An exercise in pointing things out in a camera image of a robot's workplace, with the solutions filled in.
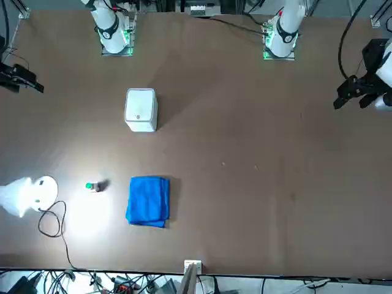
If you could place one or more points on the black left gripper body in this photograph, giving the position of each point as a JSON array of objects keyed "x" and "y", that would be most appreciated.
[{"x": 372, "y": 56}]

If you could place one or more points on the white desk lamp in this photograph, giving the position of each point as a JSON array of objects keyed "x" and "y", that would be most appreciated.
[{"x": 46, "y": 190}]

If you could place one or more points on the green push button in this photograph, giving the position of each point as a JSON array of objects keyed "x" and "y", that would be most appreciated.
[{"x": 89, "y": 185}]

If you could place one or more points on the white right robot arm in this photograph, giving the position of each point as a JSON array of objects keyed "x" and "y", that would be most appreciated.
[{"x": 111, "y": 30}]

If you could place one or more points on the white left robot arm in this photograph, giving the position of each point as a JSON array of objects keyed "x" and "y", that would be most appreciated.
[{"x": 286, "y": 30}]

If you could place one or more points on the white box appliance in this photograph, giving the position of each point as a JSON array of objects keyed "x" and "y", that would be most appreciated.
[{"x": 140, "y": 105}]

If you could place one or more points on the folded blue cloth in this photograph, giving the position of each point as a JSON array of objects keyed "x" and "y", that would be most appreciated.
[{"x": 147, "y": 202}]

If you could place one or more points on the grey power strip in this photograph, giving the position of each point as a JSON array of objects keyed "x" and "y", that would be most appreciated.
[{"x": 197, "y": 10}]

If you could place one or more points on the black power adapter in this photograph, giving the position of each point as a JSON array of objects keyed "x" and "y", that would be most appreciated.
[{"x": 21, "y": 284}]

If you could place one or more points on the black device red display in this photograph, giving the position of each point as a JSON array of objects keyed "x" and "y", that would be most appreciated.
[{"x": 124, "y": 286}]

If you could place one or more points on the aluminium corner bracket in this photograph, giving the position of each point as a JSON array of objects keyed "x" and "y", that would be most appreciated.
[
  {"x": 25, "y": 13},
  {"x": 376, "y": 21}
]

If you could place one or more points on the white wall socket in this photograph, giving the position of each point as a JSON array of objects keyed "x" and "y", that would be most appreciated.
[{"x": 196, "y": 264}]

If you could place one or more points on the grey metal post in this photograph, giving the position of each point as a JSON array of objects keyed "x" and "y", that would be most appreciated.
[{"x": 188, "y": 281}]

